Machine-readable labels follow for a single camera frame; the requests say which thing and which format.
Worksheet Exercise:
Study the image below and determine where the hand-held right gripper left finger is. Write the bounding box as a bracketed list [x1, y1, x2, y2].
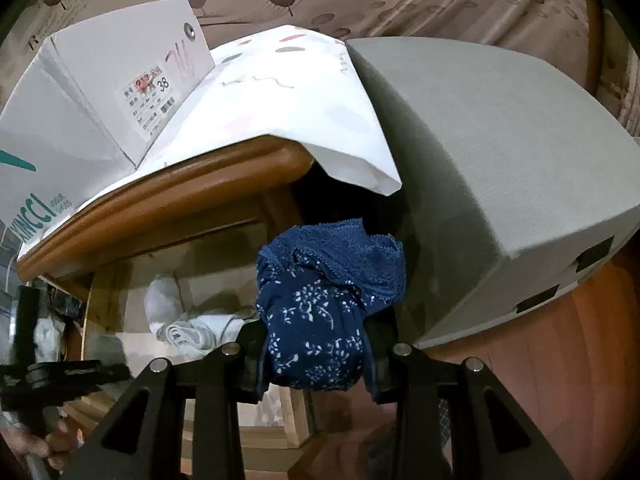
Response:
[65, 317, 271, 480]

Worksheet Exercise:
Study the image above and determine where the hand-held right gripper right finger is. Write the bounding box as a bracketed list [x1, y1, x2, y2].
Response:
[362, 317, 571, 480]

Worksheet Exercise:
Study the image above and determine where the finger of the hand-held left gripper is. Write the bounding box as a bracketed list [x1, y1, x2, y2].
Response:
[14, 285, 44, 366]
[30, 359, 132, 397]

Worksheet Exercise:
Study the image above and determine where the navy floral underwear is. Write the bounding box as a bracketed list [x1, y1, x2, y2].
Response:
[255, 217, 407, 393]

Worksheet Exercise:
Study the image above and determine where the wooden drawer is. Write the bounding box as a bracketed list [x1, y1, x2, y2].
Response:
[60, 220, 321, 448]

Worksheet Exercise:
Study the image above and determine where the white shoe box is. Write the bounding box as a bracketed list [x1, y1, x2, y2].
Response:
[0, 0, 216, 243]

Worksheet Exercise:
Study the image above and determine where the person's left hand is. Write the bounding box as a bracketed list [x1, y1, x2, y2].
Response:
[0, 422, 83, 480]

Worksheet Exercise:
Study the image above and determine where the white printed cloth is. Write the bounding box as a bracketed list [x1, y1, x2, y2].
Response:
[30, 312, 68, 361]

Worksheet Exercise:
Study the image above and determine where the white rolled garment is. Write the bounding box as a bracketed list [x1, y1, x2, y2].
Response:
[157, 310, 261, 358]

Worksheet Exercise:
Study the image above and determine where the white folded garment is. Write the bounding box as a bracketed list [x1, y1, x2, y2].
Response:
[144, 274, 188, 333]

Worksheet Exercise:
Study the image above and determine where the wooden nightstand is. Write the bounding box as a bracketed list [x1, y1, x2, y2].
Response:
[17, 135, 321, 451]

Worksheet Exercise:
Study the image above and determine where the white dotted cloth cover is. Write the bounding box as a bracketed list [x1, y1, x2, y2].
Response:
[70, 25, 403, 213]

